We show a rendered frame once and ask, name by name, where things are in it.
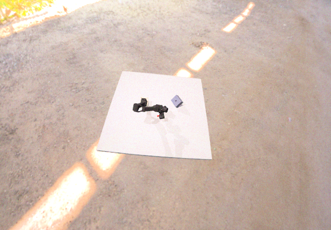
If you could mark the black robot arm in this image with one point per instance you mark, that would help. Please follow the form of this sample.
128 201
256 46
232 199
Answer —
143 103

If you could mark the grey sloped panel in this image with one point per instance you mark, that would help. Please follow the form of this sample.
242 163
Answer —
176 100

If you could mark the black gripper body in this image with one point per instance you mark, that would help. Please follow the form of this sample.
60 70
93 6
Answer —
161 116

